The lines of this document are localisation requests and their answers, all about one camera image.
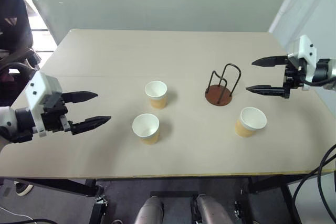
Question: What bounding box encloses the black wire cup holder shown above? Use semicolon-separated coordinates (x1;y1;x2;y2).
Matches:
204;63;242;107

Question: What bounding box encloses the thin white floor cable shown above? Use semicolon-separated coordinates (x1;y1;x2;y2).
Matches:
0;205;34;221

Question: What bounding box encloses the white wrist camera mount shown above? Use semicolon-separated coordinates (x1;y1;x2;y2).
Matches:
287;35;317;91
25;71;63;137

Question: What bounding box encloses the grey rounded shape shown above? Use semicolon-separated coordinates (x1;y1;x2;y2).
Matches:
134;197;165;224
196;194;235;224

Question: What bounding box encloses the tan paper cup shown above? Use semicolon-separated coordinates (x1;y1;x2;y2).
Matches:
144;80;169;110
132;113;160;145
234;106;268;138

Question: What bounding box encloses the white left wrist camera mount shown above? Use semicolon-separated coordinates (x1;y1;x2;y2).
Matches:
25;71;63;137

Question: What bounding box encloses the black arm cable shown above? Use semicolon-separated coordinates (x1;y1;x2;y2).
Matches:
299;76;336;88
0;62;37;78

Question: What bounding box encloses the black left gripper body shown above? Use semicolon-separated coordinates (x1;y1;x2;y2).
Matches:
40;92;74;133

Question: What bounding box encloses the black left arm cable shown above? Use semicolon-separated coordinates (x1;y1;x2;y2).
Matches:
0;62;37;78

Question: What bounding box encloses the black table frame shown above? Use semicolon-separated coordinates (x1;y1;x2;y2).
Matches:
15;174;302;224

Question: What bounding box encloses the black and white shoe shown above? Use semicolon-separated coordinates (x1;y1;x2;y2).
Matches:
14;181;34;197

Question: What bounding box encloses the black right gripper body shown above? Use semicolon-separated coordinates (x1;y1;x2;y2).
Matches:
283;59;307;100

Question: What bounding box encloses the thick black cable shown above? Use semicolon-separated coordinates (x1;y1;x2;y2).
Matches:
292;159;336;224
317;144;336;192

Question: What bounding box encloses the black office chair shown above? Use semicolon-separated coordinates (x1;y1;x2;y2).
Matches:
0;0;42;105

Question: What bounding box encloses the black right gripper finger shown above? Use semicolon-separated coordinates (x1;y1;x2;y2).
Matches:
251;55;288;68
245;84;286;97

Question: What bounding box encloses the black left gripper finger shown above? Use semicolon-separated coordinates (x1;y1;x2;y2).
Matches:
70;115;112;136
62;90;99;104

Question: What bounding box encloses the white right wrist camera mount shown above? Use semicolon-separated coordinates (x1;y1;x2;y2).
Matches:
287;35;317;91

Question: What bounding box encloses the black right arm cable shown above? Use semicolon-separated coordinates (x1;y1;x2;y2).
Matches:
299;76;336;88

